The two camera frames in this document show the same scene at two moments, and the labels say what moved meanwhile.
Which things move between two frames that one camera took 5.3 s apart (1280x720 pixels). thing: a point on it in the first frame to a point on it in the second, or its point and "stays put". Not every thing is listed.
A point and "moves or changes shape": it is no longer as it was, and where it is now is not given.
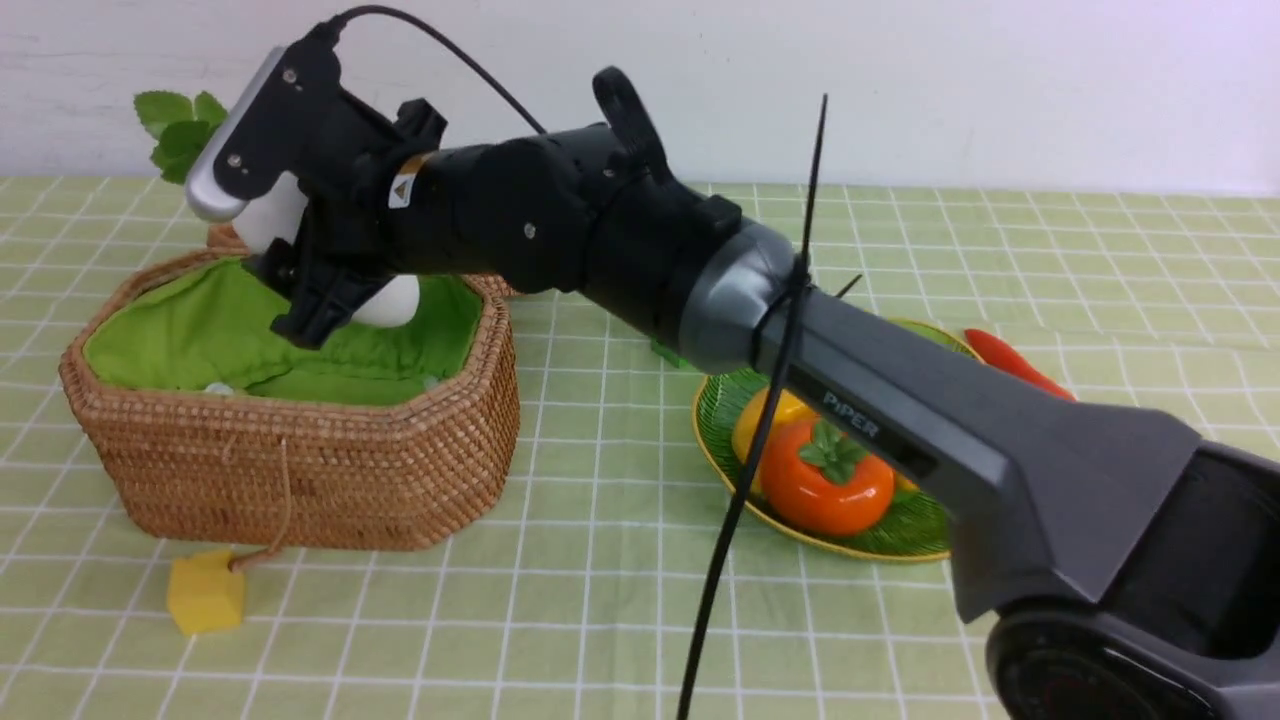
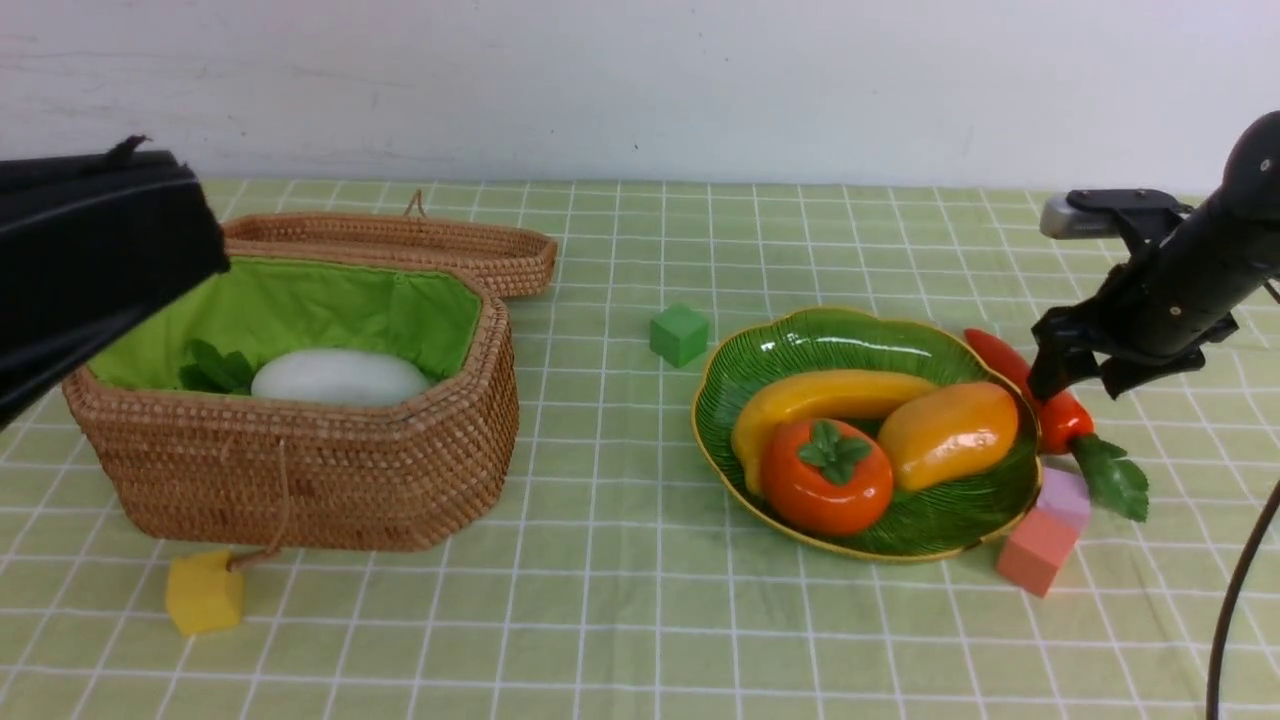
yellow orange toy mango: (748, 413) moves or changes shape
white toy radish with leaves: (179, 132) to (316, 377)
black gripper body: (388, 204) to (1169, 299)
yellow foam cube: (204, 593) stays put
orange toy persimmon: (818, 480) stays put
